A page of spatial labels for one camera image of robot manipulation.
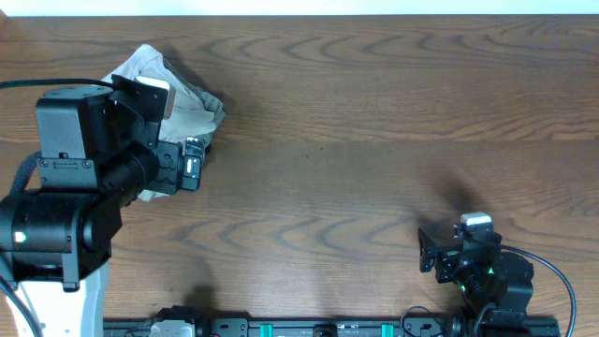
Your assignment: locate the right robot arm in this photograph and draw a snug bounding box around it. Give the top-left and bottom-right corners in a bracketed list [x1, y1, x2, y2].
[417, 218, 534, 336]

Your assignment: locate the white t-shirt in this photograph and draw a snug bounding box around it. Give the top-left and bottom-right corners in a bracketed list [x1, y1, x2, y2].
[100, 43, 226, 203]

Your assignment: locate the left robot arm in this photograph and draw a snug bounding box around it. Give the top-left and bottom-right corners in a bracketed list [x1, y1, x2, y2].
[1, 75, 183, 336]

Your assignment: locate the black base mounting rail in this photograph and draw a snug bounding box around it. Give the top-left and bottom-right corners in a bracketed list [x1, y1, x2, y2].
[103, 306, 561, 337]

